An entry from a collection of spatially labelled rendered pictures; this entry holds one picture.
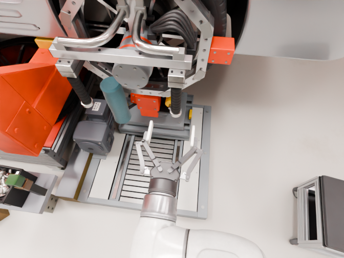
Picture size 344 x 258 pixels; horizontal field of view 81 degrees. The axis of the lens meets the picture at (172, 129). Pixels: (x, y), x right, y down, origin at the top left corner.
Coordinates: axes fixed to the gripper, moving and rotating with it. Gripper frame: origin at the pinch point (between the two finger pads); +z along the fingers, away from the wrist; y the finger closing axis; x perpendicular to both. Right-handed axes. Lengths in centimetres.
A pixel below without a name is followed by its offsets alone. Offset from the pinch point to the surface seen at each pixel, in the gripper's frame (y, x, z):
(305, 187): 79, -65, 9
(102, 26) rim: -35, 3, 43
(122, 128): -39, -67, 34
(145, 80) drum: -12.0, 1.1, 17.9
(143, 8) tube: -13.2, 18.6, 31.1
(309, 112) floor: 105, -83, 78
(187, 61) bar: 2.5, 14.9, 13.7
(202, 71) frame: 8.4, -5.8, 32.2
